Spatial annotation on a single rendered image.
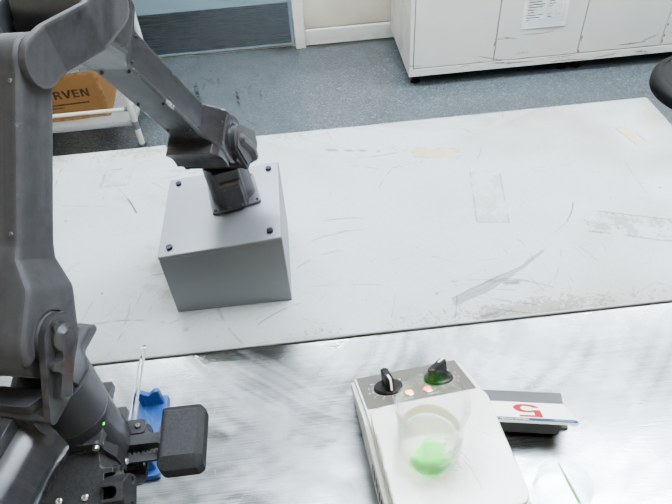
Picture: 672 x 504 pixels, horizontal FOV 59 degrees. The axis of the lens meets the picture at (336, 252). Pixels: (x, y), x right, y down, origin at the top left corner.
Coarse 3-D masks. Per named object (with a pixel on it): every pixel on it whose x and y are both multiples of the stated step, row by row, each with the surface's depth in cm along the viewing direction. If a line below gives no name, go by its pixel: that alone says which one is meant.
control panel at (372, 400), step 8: (416, 368) 69; (424, 368) 68; (448, 368) 68; (456, 368) 67; (368, 376) 69; (376, 376) 68; (400, 376) 67; (456, 376) 66; (464, 376) 65; (360, 384) 67; (368, 384) 67; (464, 384) 64; (472, 384) 63; (368, 392) 65; (368, 400) 63; (376, 400) 63; (384, 400) 63; (368, 408) 62
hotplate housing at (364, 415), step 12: (456, 360) 69; (360, 396) 64; (360, 408) 63; (360, 420) 64; (372, 432) 59; (372, 444) 59; (372, 456) 58; (372, 468) 60; (384, 480) 56; (384, 492) 55
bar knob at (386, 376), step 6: (384, 372) 65; (384, 378) 64; (390, 378) 63; (378, 384) 66; (384, 384) 65; (390, 384) 63; (396, 384) 65; (378, 390) 64; (384, 390) 64; (390, 390) 64
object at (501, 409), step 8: (496, 408) 66; (504, 408) 66; (512, 408) 66; (520, 408) 66; (528, 408) 66; (536, 408) 66; (544, 408) 66; (552, 408) 66; (560, 408) 66; (512, 416) 63; (520, 416) 63; (528, 416) 63; (536, 416) 63; (544, 416) 64; (552, 416) 64; (560, 416) 64; (568, 416) 64
